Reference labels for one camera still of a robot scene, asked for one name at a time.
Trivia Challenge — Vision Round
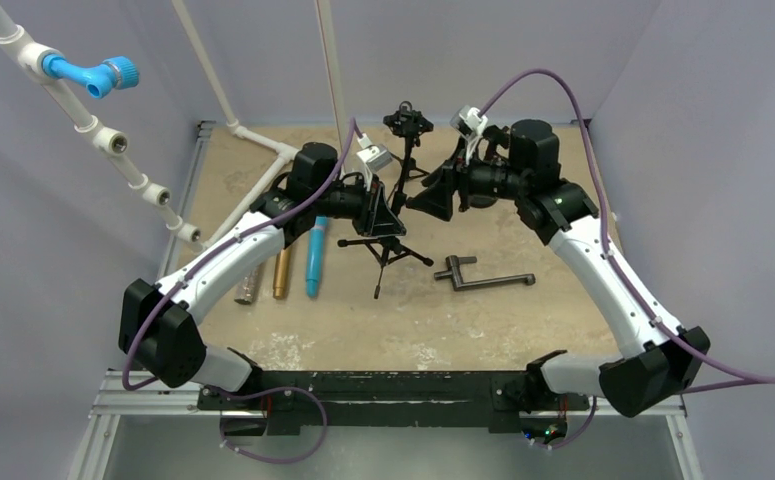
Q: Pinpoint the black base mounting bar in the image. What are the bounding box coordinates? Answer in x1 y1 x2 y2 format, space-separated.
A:
198 370 590 436

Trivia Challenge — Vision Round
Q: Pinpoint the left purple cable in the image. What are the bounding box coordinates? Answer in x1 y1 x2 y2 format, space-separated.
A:
121 117 365 392

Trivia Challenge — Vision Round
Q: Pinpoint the black shock-mount tripod stand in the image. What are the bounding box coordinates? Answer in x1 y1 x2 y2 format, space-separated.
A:
337 100 434 300

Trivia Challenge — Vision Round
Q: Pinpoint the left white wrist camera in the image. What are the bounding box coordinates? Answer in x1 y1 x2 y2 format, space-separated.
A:
355 134 393 183

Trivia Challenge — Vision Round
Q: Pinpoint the blue pipe fitting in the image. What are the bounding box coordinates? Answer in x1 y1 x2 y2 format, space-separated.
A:
41 54 140 99

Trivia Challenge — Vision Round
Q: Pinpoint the black tripod microphone stand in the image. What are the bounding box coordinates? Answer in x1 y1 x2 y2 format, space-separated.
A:
390 153 429 185

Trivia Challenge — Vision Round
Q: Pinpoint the glitter silver-head microphone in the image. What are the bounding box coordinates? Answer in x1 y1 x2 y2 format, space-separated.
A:
234 264 264 305

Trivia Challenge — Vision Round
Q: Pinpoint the gold microphone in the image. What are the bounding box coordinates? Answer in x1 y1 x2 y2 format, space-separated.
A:
272 247 292 300

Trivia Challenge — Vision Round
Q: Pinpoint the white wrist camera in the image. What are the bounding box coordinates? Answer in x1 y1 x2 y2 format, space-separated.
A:
450 105 489 164
355 134 393 183

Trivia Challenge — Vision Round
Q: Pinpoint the white PVC pipe frame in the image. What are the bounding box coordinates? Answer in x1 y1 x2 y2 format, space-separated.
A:
0 0 355 254

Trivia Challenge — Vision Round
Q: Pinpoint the blue microphone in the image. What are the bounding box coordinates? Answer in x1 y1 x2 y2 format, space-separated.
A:
305 216 329 299

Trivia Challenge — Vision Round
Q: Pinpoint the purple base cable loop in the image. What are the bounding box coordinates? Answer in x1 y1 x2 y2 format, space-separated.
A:
201 386 330 466

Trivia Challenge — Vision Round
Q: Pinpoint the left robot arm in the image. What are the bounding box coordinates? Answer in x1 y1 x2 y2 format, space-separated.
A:
118 142 406 409

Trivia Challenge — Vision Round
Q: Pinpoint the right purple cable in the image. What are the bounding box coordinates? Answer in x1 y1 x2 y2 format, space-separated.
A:
479 68 775 395

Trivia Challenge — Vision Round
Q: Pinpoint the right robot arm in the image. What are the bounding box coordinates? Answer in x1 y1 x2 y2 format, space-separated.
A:
407 119 711 418

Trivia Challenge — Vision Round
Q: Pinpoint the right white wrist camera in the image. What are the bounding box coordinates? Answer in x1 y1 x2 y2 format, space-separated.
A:
450 105 489 164

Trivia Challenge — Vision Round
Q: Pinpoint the dark grey metal pipe fitting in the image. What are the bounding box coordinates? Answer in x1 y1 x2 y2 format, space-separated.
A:
433 255 536 292

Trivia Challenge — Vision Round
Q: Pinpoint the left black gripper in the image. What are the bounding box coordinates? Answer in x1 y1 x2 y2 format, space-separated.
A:
313 174 406 238

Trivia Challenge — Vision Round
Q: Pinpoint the black round-base microphone stand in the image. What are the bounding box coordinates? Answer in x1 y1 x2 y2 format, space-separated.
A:
469 196 498 209

